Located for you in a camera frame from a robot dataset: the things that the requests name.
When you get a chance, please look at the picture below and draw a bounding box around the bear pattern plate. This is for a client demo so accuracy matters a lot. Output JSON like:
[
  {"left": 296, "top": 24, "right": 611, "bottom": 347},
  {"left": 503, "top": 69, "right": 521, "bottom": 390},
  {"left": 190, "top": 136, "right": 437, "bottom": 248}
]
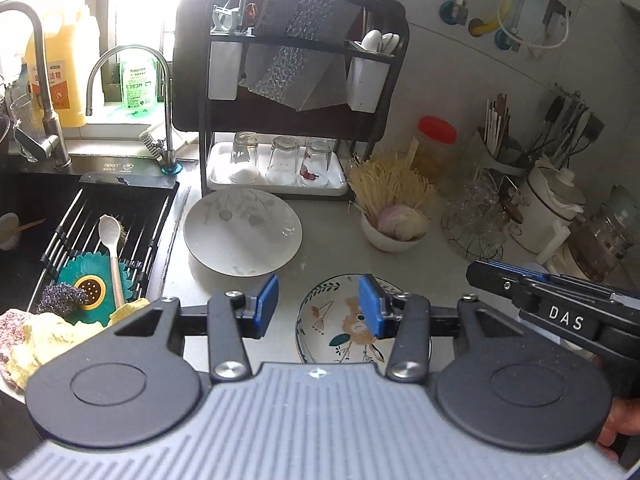
[{"left": 295, "top": 273, "right": 394, "bottom": 374}]

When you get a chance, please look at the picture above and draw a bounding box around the person right hand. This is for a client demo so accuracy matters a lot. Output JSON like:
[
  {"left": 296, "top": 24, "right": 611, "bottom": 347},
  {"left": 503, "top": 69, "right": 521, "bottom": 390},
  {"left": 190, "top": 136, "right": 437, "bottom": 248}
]
[{"left": 597, "top": 398, "right": 640, "bottom": 462}]

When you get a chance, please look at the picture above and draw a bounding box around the white blender base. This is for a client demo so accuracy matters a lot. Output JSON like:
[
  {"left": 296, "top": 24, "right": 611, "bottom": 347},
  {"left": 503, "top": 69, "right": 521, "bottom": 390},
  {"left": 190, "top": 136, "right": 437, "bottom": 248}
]
[{"left": 546, "top": 185, "right": 639, "bottom": 283}]

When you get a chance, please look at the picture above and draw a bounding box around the white leaf plate stack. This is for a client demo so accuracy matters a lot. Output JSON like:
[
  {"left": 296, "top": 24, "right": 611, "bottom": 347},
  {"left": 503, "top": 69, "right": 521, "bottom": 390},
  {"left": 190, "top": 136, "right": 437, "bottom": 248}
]
[{"left": 184, "top": 188, "right": 303, "bottom": 278}]

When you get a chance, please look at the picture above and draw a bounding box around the white bowl with onion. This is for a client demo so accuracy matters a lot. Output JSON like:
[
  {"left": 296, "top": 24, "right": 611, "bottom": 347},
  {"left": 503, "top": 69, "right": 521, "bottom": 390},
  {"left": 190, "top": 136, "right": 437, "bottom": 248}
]
[{"left": 361, "top": 205, "right": 430, "bottom": 254}]

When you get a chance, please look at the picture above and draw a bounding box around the white electric kettle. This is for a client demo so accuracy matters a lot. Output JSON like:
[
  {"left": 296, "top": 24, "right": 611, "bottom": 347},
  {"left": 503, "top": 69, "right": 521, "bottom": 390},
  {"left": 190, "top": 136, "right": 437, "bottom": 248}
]
[{"left": 512, "top": 158, "right": 587, "bottom": 266}]

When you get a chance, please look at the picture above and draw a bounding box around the dry noodles bundle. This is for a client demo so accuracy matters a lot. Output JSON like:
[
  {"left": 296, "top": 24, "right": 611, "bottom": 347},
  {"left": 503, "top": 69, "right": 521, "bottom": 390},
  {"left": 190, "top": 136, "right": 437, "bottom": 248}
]
[{"left": 347, "top": 155, "right": 437, "bottom": 222}]

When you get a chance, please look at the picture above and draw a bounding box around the black sink drying rack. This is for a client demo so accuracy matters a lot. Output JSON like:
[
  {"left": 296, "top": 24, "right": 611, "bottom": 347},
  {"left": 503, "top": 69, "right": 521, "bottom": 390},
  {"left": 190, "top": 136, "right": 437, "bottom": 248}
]
[{"left": 27, "top": 172, "right": 179, "bottom": 310}]

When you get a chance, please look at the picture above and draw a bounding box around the teal sunflower mat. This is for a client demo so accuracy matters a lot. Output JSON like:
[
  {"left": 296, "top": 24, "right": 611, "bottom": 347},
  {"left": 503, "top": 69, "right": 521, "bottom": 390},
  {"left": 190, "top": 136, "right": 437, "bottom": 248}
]
[{"left": 56, "top": 252, "right": 116, "bottom": 326}]

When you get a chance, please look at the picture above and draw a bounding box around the glass cup left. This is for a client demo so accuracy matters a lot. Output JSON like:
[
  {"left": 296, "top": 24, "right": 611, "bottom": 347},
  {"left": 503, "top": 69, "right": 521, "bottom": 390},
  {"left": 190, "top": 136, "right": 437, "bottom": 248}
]
[{"left": 230, "top": 131, "right": 258, "bottom": 184}]

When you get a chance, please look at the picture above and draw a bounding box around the glass cup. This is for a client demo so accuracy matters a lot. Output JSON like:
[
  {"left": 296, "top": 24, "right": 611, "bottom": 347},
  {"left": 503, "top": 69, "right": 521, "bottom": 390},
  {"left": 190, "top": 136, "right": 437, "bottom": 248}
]
[
  {"left": 267, "top": 136, "right": 299, "bottom": 186},
  {"left": 298, "top": 139, "right": 333, "bottom": 188},
  {"left": 230, "top": 131, "right": 258, "bottom": 184}
]

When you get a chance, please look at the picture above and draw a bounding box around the white rice spoon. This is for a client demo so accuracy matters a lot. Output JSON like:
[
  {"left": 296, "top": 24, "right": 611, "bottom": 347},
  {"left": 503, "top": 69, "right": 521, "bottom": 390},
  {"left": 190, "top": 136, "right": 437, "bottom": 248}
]
[{"left": 98, "top": 214, "right": 125, "bottom": 309}]

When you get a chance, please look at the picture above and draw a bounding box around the glass cup middle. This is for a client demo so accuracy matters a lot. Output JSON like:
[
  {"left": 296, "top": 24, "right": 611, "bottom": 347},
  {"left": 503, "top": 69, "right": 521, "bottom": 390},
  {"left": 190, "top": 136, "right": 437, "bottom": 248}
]
[{"left": 267, "top": 136, "right": 299, "bottom": 186}]

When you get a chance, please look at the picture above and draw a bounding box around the white drip tray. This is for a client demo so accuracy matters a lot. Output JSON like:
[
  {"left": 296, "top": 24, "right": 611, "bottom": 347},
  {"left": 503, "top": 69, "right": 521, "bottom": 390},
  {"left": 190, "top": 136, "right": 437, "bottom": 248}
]
[{"left": 206, "top": 142, "right": 348, "bottom": 197}]

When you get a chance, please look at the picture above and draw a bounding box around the red lid jar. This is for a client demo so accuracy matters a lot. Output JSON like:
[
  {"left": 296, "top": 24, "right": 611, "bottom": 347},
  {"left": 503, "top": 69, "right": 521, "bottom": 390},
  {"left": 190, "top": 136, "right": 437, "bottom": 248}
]
[{"left": 412, "top": 116, "right": 458, "bottom": 182}]

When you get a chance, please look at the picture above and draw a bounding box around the glass cup right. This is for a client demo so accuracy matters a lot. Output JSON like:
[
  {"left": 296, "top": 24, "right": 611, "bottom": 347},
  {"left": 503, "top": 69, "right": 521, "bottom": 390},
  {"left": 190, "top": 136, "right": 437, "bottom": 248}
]
[{"left": 298, "top": 139, "right": 333, "bottom": 188}]

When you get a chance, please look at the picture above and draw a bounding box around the dark steel wool scrubber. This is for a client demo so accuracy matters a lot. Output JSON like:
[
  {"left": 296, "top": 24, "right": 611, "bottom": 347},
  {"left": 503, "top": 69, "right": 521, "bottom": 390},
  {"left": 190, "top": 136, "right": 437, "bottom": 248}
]
[{"left": 35, "top": 283, "right": 88, "bottom": 318}]

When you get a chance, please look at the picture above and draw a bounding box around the chrome curved faucet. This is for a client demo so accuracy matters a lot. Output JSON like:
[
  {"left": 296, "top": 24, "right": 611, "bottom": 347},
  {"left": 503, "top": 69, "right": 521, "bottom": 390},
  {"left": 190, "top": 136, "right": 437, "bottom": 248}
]
[{"left": 85, "top": 44, "right": 182, "bottom": 174}]

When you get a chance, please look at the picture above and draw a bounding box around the yellow dish cloth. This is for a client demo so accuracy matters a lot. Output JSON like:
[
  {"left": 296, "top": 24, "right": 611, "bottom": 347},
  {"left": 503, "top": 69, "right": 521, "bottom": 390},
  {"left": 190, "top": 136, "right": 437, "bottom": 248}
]
[{"left": 1, "top": 298, "right": 150, "bottom": 391}]

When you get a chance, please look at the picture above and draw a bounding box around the chopstick holder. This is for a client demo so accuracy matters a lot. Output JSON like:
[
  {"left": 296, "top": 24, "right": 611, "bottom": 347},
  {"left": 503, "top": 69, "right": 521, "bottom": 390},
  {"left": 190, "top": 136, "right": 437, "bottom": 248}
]
[{"left": 478, "top": 93, "right": 524, "bottom": 177}]

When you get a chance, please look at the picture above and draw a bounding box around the pink knitted cloth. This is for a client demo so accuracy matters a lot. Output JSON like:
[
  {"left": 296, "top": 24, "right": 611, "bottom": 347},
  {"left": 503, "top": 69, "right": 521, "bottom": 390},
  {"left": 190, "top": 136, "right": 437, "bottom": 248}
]
[{"left": 0, "top": 309, "right": 32, "bottom": 392}]

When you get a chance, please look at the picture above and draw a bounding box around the small bowl in sink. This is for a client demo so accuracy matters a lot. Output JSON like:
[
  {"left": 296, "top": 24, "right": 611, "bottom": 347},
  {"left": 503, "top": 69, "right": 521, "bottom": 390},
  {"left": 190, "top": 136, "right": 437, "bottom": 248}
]
[{"left": 0, "top": 212, "right": 44, "bottom": 252}]

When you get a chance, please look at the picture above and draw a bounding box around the dark tall faucet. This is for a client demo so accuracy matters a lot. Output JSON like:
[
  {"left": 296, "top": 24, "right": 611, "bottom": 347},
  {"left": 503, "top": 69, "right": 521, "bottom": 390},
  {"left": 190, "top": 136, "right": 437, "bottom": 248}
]
[{"left": 0, "top": 0, "right": 74, "bottom": 170}]

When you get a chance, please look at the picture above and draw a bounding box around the black dish rack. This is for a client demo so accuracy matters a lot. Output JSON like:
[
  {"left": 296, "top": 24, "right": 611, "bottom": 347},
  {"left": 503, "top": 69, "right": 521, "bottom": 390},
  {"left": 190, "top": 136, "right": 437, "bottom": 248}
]
[{"left": 171, "top": 0, "right": 409, "bottom": 193}]

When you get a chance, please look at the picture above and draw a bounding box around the green dish soap bottle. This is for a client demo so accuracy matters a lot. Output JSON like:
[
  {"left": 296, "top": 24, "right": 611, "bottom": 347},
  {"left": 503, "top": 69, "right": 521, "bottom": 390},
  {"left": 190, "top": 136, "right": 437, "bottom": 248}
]
[{"left": 119, "top": 51, "right": 156, "bottom": 117}]

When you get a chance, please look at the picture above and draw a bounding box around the yellow detergent jug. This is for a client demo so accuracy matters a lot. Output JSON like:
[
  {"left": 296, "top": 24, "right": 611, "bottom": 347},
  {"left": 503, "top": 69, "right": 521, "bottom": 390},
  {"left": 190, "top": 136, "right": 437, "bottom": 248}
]
[{"left": 41, "top": 4, "right": 100, "bottom": 128}]

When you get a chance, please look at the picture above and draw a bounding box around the wire rack with glasses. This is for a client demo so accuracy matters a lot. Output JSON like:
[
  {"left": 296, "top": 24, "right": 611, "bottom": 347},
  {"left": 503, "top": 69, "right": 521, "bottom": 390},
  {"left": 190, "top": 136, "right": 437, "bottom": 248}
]
[{"left": 440, "top": 169, "right": 510, "bottom": 261}]

